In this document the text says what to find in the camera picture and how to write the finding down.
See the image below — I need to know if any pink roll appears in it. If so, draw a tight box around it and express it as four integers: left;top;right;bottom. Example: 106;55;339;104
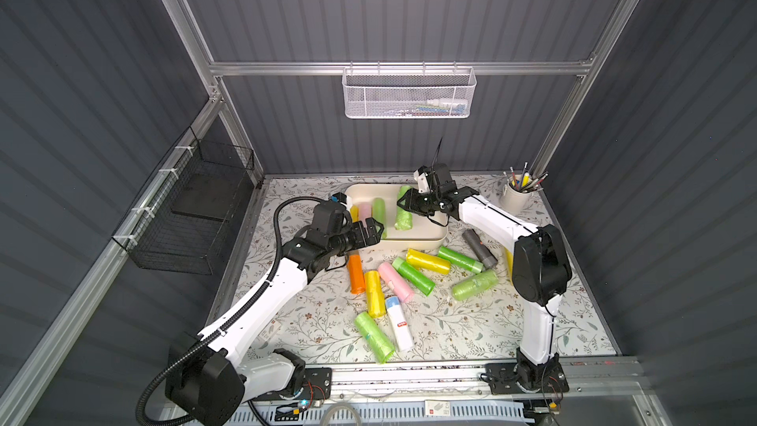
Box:
358;202;373;221
378;262;414;303

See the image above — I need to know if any light green roll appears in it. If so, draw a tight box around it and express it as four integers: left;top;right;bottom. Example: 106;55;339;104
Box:
372;197;388;240
451;270;499;301
394;185;413;231

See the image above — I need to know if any yellow roll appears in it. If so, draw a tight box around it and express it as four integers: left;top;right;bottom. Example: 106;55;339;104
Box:
364;270;386;319
406;248;451;275
503;248;514;279
350;205;360;223

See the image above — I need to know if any orange trash bag roll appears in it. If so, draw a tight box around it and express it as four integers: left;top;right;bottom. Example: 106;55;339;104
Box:
347;252;366;295

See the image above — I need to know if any white blue labelled roll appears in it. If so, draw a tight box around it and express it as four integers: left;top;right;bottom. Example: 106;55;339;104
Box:
386;296;414;352

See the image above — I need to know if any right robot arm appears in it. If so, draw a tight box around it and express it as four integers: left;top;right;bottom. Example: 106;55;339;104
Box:
397;164;573;394

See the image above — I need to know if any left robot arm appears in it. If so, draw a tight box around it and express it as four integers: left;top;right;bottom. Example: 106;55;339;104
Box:
135;192;386;425

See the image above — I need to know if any white plastic storage box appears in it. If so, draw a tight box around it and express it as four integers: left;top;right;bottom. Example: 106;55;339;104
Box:
345;183;449;252

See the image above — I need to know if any dark green roll upper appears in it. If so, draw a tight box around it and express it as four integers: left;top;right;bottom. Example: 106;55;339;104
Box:
438;247;485;274

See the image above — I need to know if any dark green roll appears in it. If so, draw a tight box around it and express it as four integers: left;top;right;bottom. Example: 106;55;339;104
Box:
438;247;485;274
392;258;436;296

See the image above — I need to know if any dark green roll centre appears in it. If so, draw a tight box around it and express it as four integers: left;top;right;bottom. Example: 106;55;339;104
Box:
392;258;436;296

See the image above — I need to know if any grey trash bag roll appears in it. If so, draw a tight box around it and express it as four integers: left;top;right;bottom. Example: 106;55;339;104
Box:
462;229;498;269

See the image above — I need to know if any white pen cup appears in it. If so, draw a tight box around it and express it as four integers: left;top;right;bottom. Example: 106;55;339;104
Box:
500;183;530;215

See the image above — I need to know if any floral table mat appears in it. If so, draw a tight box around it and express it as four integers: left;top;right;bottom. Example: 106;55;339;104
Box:
235;177;618;364

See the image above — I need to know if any white wire wall basket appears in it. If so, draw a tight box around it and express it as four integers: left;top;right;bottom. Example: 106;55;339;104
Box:
341;65;477;120

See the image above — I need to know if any black wire side basket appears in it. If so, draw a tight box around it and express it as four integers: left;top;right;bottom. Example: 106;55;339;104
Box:
112;134;256;276

